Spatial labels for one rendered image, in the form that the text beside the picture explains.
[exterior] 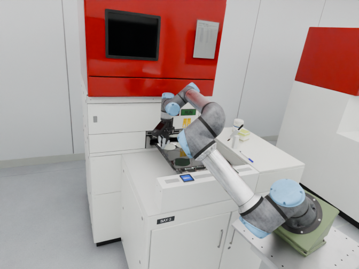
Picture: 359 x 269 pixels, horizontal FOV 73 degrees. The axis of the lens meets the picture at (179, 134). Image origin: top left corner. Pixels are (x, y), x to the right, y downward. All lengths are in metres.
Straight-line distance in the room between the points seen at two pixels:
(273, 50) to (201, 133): 3.19
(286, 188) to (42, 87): 2.61
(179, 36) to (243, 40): 2.24
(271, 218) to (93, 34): 1.19
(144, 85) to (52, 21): 1.65
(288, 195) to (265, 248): 0.27
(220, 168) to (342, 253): 0.64
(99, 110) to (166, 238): 0.82
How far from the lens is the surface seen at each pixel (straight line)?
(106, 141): 1.62
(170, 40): 1.51
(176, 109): 1.34
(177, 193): 1.15
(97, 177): 1.74
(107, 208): 1.90
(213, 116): 1.00
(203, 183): 1.19
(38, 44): 2.96
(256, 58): 3.88
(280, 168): 1.48
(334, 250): 1.32
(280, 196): 1.02
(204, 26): 1.60
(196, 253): 1.51
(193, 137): 0.98
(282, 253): 1.17
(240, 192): 1.01
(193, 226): 1.34
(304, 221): 1.17
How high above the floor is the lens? 1.60
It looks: 22 degrees down
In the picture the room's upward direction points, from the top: 6 degrees clockwise
